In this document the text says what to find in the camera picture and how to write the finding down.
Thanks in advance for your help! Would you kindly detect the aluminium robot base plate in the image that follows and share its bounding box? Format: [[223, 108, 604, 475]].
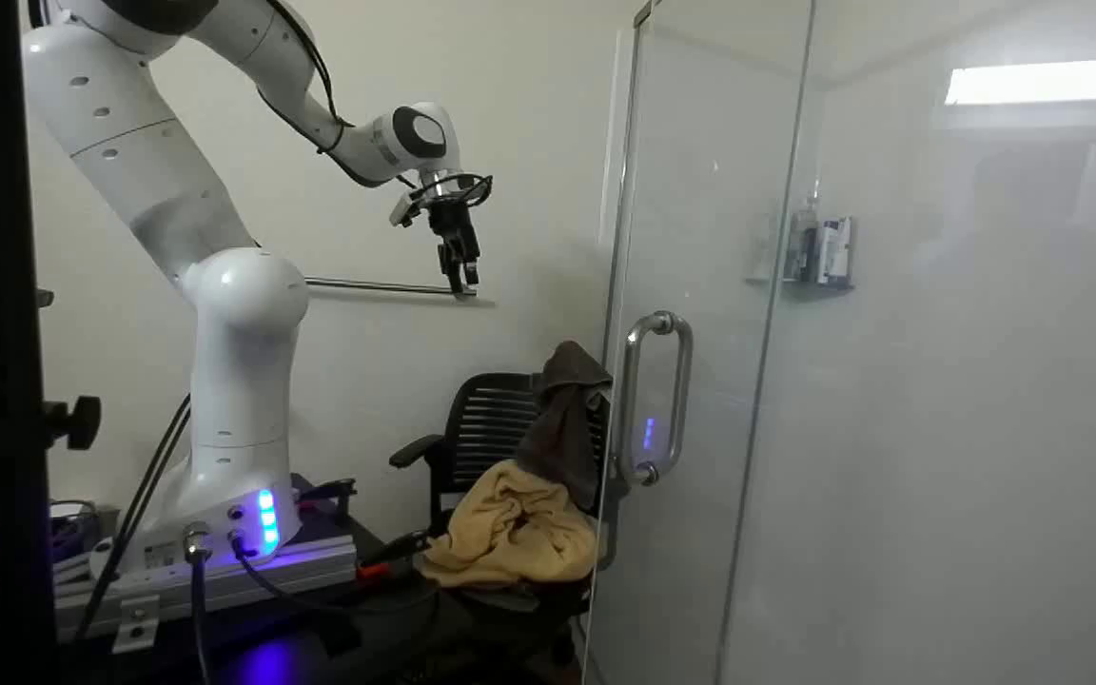
[[50, 526, 363, 639]]

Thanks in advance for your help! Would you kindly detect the metal door handle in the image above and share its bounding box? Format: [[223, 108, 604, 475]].
[[612, 310, 699, 494]]

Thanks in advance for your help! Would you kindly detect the black clamp knob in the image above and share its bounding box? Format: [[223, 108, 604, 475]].
[[41, 394, 105, 457]]

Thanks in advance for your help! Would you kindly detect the fixed glass panel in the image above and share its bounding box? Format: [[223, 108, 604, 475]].
[[716, 0, 1096, 685]]

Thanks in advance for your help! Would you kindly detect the ceiling light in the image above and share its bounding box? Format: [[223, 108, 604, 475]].
[[941, 55, 1096, 111]]

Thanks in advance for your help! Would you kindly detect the black base cable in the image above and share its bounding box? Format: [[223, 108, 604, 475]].
[[69, 394, 196, 645]]

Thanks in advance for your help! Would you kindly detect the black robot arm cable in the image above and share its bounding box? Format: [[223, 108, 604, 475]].
[[267, 0, 352, 162]]

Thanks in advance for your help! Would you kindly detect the metal door hinge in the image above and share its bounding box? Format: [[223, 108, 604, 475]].
[[779, 206, 861, 301]]

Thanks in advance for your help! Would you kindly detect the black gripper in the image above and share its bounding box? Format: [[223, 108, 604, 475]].
[[425, 193, 487, 301]]

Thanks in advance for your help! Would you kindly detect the glass door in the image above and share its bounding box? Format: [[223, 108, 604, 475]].
[[586, 0, 822, 685]]

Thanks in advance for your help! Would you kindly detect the red-handled tool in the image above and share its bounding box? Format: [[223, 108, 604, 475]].
[[352, 531, 434, 589]]

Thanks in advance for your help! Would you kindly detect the black office chair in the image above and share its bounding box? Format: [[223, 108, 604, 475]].
[[387, 370, 617, 672]]

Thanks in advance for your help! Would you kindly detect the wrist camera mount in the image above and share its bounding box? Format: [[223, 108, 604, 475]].
[[387, 171, 499, 233]]

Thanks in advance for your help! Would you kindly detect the grey-brown towel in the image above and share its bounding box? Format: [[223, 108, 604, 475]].
[[515, 341, 617, 513]]

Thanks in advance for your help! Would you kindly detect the yellow towel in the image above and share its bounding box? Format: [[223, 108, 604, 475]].
[[410, 457, 604, 596]]

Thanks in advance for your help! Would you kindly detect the black stand post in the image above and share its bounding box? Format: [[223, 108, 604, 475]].
[[0, 0, 65, 685]]

